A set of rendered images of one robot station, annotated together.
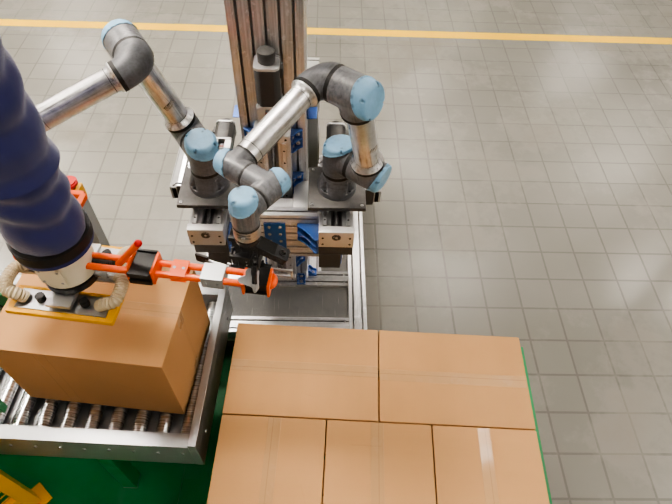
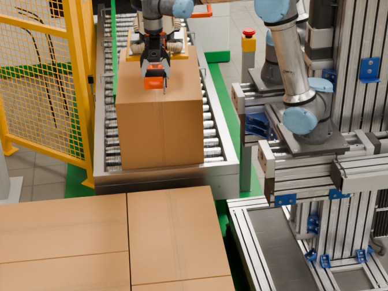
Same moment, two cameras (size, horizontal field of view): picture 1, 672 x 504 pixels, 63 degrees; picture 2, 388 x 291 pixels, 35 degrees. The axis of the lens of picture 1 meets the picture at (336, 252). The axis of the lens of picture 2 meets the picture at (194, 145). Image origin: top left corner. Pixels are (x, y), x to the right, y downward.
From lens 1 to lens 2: 2.15 m
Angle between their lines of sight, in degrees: 61
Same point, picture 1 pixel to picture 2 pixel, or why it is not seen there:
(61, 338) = (131, 68)
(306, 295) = (296, 267)
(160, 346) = (131, 100)
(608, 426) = not seen: outside the picture
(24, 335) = not seen: hidden behind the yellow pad
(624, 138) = not seen: outside the picture
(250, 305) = (267, 230)
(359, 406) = (144, 269)
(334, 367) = (181, 248)
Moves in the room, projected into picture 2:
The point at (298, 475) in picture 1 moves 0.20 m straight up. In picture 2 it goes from (78, 241) to (73, 204)
